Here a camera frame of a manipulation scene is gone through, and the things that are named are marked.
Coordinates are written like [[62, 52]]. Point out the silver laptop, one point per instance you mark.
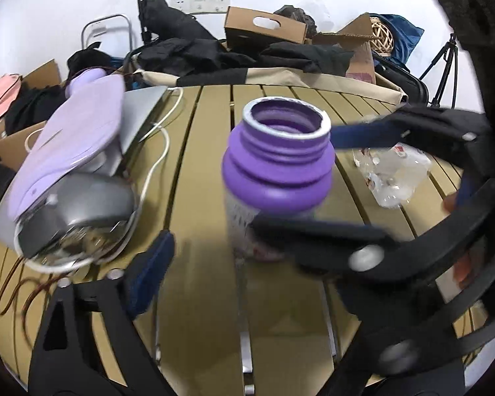
[[136, 109]]

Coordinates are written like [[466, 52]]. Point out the large cardboard box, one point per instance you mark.
[[24, 131]]

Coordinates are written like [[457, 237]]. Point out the crumpled clear plastic wrapper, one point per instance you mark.
[[392, 174]]

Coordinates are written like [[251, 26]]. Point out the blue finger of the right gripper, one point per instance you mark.
[[381, 133], [332, 248]]

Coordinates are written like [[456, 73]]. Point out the lilac hot water bottle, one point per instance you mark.
[[78, 130]]

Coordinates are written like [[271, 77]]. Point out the purple bottle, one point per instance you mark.
[[279, 161]]

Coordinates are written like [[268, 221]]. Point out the black clothes pile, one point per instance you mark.
[[183, 48]]

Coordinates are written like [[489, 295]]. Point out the white wall socket strip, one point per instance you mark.
[[201, 7]]

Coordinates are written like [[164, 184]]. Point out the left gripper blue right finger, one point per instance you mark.
[[401, 355]]

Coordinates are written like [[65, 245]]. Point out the open cardboard box right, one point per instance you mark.
[[356, 37]]

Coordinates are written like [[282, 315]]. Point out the pink backpack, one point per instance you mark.
[[10, 85]]

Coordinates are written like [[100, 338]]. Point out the person's right hand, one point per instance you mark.
[[469, 265]]

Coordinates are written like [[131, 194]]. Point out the folding metal chair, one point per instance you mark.
[[111, 34]]

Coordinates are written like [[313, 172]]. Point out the blue cloth bag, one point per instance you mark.
[[406, 36]]

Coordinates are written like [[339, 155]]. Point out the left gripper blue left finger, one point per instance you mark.
[[66, 360]]

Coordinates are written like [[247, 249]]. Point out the wicker ball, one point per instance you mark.
[[383, 40]]

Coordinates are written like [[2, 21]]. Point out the black tripod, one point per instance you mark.
[[450, 54]]

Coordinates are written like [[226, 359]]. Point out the small cardboard box with handle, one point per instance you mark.
[[244, 27]]

